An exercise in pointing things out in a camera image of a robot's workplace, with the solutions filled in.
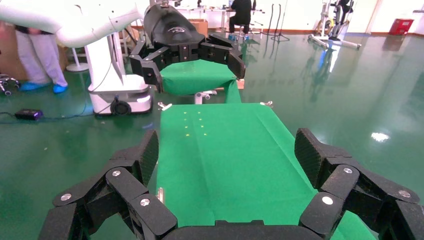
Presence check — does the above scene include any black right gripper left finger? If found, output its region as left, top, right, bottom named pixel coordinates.
left=39, top=129, right=178, bottom=240

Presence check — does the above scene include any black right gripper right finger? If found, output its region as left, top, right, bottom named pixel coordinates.
left=294, top=128, right=424, bottom=240

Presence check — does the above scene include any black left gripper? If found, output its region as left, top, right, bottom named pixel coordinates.
left=128, top=3, right=247, bottom=94

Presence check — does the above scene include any red box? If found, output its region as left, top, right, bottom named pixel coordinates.
left=388, top=18, right=415, bottom=36

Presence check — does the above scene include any large brown cardboard box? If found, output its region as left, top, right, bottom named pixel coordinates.
left=0, top=21, right=29, bottom=81

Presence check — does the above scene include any green tablecloth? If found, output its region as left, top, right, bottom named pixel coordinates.
left=159, top=59, right=246, bottom=105
left=155, top=102, right=377, bottom=240

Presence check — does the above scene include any white table leg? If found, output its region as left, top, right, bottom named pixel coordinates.
left=194, top=90, right=218, bottom=106

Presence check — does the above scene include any seated person in black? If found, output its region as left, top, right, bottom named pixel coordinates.
left=228, top=0, right=254, bottom=35

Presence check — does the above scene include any white wheeled robot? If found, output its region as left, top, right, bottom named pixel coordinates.
left=84, top=31, right=154, bottom=116

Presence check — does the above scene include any white round-base stand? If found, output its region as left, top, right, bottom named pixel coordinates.
left=65, top=47, right=90, bottom=73

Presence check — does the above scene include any black power adapter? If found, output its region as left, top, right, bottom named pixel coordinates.
left=14, top=108, right=44, bottom=121

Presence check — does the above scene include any person in white trousers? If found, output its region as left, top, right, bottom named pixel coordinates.
left=14, top=24, right=69, bottom=95

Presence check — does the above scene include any white framed black machine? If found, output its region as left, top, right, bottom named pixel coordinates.
left=308, top=0, right=363, bottom=51

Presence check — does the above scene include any chrome office chair base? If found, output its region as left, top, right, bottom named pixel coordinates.
left=0, top=73, right=21, bottom=97

